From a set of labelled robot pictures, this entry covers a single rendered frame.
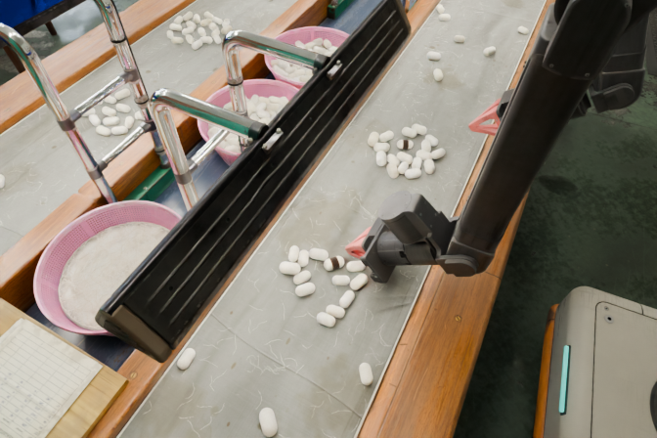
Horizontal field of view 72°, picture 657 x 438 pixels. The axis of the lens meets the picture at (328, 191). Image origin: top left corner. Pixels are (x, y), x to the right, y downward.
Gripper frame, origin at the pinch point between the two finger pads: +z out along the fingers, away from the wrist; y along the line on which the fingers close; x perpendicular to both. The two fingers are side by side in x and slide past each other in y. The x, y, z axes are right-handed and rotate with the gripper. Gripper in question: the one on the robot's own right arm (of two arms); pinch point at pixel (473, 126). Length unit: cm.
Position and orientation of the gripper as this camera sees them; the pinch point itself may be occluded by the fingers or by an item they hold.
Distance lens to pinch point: 94.3
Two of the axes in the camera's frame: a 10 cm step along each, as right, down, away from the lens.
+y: -4.6, 6.8, -5.7
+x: 5.6, 7.2, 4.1
